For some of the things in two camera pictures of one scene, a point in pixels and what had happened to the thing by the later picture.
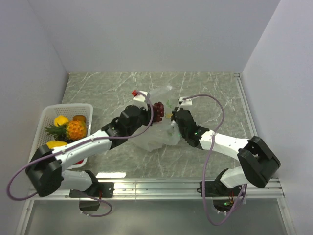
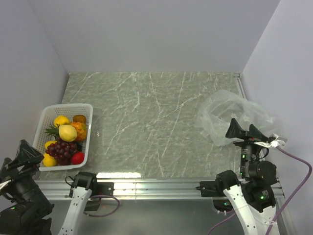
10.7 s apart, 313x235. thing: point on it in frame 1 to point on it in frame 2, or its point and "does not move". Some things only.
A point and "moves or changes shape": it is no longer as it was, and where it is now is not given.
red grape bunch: x=158 y=109 moves or changes shape
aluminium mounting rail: x=173 y=189 does not move
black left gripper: x=147 y=111 to x=26 y=155
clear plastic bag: x=165 y=132 to x=218 y=112
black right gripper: x=173 y=116 to x=253 y=135
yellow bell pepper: x=61 y=119 does not move
